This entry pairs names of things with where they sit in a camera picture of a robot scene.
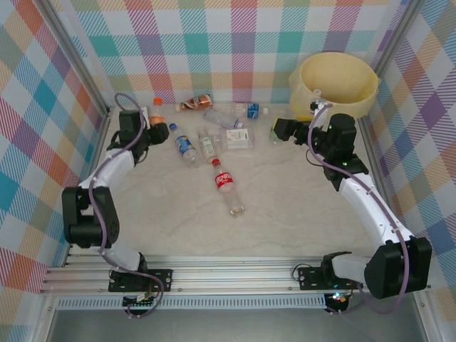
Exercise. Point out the orange label plastic bottle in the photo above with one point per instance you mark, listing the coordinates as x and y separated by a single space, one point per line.
156 120

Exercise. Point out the green label plastic bottle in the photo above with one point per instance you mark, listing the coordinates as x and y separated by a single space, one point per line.
273 138

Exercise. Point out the beige round waste bin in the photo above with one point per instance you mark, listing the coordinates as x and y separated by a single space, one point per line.
356 108

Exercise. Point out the blue label bottle white cap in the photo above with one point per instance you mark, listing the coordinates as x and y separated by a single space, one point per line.
253 110

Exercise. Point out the small clear bottle green-white label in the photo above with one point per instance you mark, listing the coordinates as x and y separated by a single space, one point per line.
206 144

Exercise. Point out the copper label plastic bottle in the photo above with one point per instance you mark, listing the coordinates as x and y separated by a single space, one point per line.
199 102

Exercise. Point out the clear square plastic bottle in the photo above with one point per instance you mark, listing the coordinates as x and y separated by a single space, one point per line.
237 137

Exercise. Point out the clear lilac plastic bottle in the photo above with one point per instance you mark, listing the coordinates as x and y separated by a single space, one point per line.
219 117

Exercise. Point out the red label bottle red cap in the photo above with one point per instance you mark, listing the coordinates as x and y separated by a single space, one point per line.
222 180

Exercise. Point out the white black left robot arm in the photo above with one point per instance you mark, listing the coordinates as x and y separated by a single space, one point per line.
114 167

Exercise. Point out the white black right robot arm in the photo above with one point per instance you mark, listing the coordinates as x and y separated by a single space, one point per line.
370 206

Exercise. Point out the aluminium frame post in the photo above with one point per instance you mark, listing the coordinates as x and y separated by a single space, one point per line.
395 32
76 60

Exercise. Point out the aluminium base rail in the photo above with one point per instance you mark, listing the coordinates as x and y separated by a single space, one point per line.
231 276

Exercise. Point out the grey metal base plate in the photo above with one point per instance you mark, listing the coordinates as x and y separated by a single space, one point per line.
231 326

